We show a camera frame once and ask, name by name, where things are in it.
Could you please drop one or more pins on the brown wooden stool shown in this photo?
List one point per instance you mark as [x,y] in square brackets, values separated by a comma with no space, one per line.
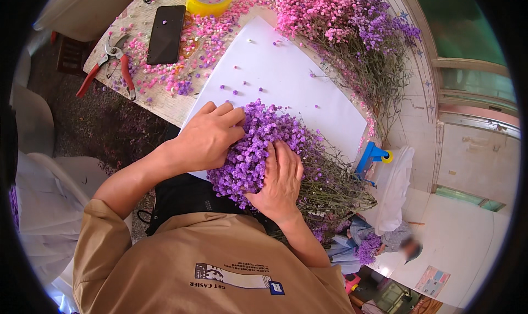
[74,56]

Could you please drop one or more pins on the purple dried flower bunch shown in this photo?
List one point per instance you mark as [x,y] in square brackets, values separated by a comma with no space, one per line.
[264,128]

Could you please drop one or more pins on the cluttered low furniture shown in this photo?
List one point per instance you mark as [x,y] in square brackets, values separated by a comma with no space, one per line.
[392,299]

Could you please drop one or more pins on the low green window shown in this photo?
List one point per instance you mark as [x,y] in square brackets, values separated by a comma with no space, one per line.
[466,197]

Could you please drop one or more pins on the yellow tape roll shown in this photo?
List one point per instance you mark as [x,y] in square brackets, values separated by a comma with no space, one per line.
[209,6]

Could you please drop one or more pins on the person's left hand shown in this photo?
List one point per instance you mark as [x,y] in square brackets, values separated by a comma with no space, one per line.
[200,143]

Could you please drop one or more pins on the person's right hand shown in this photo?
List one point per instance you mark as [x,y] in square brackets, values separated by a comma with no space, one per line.
[278,192]

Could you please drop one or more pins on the colourful printed poster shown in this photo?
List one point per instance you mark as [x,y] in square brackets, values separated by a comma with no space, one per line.
[432,282]

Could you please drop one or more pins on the orange rubber bands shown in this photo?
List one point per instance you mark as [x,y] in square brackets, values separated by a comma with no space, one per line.
[190,46]

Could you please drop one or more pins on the window frame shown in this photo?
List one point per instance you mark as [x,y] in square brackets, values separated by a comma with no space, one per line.
[474,103]

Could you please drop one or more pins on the white paper sheet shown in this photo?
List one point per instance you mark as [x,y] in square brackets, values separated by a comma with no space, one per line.
[280,66]

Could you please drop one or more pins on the person's body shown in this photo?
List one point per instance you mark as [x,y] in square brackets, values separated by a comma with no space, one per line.
[185,268]

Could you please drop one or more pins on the black smartphone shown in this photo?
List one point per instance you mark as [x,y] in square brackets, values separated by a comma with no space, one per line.
[166,35]

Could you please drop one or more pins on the heap of pink purple flowers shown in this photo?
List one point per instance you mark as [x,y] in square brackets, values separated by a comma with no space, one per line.
[330,25]

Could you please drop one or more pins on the small purple flower bunch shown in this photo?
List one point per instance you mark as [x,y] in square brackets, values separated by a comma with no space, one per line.
[368,249]

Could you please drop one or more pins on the white cloth sack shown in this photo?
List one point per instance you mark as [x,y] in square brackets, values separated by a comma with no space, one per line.
[392,190]

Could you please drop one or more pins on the purple flower scraps heap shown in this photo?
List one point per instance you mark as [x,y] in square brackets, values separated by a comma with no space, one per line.
[123,136]

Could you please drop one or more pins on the pink plastic toy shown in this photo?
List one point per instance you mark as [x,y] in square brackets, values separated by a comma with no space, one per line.
[351,282]

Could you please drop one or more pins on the blue tape dispenser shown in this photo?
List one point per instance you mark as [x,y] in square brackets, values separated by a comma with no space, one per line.
[369,155]

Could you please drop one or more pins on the scattered pink flower buds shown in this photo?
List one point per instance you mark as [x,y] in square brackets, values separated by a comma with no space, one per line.
[206,37]

